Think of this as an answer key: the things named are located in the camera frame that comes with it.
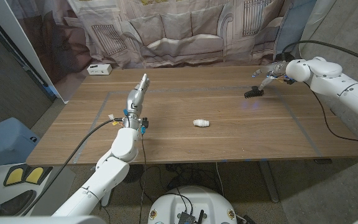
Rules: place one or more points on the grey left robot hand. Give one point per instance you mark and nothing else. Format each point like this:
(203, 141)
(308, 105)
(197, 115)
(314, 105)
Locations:
(135, 99)

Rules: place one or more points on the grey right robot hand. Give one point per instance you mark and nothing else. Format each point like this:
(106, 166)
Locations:
(275, 71)

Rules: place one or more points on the black claw hair clip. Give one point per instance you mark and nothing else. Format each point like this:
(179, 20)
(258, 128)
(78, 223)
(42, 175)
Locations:
(253, 93)

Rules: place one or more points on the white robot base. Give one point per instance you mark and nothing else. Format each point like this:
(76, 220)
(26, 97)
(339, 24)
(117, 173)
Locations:
(194, 199)

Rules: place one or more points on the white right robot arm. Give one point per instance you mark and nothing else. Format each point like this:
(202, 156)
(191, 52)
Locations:
(325, 71)

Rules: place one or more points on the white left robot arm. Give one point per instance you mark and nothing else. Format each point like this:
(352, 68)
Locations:
(110, 174)

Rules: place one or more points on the white bandage roll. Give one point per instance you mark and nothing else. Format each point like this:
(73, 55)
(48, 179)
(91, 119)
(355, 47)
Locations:
(201, 123)

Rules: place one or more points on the white power strip box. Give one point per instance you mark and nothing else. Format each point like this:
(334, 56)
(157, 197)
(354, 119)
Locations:
(99, 69)

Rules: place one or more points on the black round floor object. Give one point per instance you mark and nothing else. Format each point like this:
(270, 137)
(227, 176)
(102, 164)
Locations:
(137, 174)

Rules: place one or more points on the printed room backdrop cloth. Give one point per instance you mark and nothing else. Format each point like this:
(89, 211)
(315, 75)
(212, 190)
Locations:
(179, 31)

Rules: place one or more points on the white table leg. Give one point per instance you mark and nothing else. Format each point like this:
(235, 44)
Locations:
(107, 199)

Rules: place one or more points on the grey table leg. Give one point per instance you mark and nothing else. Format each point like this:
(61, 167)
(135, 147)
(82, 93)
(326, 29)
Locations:
(269, 183)

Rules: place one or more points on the yellow black foot pedal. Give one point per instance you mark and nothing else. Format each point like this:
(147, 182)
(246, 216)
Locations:
(14, 176)
(34, 175)

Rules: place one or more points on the black electronics module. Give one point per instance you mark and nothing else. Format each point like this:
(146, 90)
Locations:
(186, 217)

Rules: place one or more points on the white partition panel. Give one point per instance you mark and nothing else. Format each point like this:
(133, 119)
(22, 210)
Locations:
(17, 34)

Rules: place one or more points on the blue-grey plastic bin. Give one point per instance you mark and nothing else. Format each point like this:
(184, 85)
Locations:
(5, 143)

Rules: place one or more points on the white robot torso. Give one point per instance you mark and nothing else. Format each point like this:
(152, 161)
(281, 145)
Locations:
(42, 220)

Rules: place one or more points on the large black shoe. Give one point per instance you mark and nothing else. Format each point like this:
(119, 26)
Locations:
(19, 202)

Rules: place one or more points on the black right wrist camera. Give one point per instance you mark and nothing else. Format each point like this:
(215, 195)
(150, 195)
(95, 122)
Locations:
(289, 81)

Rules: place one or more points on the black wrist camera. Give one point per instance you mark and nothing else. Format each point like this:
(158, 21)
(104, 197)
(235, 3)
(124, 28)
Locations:
(144, 123)
(289, 81)

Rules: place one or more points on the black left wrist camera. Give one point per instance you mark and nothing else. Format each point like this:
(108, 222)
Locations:
(144, 123)

